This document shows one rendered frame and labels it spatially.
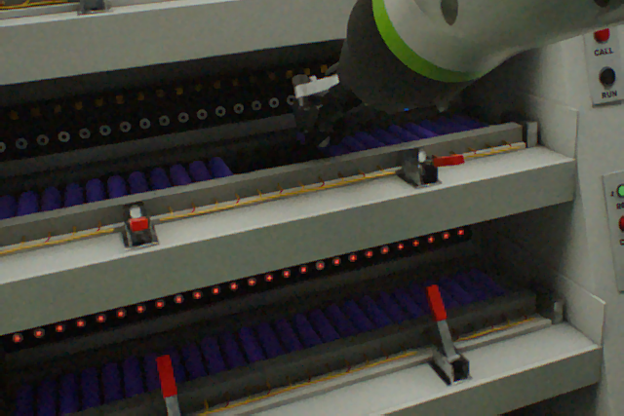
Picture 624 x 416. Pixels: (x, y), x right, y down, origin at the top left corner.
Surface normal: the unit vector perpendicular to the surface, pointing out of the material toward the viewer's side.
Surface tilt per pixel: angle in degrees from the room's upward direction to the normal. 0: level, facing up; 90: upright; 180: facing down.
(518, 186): 107
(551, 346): 17
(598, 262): 90
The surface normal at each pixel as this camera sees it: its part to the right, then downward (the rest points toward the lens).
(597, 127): 0.29, 0.04
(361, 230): 0.33, 0.32
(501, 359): -0.08, -0.93
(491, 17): -0.40, 0.84
